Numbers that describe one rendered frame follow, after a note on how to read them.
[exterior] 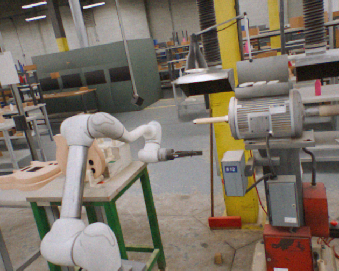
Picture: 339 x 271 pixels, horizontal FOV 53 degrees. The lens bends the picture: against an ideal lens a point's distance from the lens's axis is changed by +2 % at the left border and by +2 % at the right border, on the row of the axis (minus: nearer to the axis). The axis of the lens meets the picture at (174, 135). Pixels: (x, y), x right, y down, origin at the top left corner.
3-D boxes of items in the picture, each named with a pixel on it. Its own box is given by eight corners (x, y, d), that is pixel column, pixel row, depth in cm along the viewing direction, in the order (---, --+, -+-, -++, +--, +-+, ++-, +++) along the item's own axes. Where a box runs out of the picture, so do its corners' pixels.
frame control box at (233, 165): (276, 189, 187) (272, 144, 180) (274, 208, 168) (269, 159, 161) (232, 189, 196) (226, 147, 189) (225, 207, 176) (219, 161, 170)
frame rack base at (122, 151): (133, 162, 252) (128, 140, 247) (123, 169, 238) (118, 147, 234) (103, 162, 263) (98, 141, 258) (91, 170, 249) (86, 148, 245)
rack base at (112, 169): (123, 169, 239) (120, 157, 237) (111, 179, 224) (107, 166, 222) (91, 170, 250) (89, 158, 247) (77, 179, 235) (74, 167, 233)
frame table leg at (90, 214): (108, 264, 292) (84, 167, 269) (105, 268, 287) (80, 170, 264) (103, 263, 294) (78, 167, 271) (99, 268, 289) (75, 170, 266)
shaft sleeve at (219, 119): (226, 120, 200) (225, 115, 199) (225, 122, 198) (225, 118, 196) (197, 122, 207) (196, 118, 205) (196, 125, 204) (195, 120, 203)
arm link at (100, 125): (125, 119, 185) (104, 120, 190) (108, 105, 169) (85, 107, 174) (122, 141, 180) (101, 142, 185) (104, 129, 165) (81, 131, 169)
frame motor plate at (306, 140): (313, 133, 197) (312, 127, 196) (315, 147, 175) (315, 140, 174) (249, 137, 209) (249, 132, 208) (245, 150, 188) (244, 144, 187)
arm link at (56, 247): (69, 268, 154) (30, 265, 162) (90, 265, 168) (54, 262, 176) (89, 108, 174) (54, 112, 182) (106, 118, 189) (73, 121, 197)
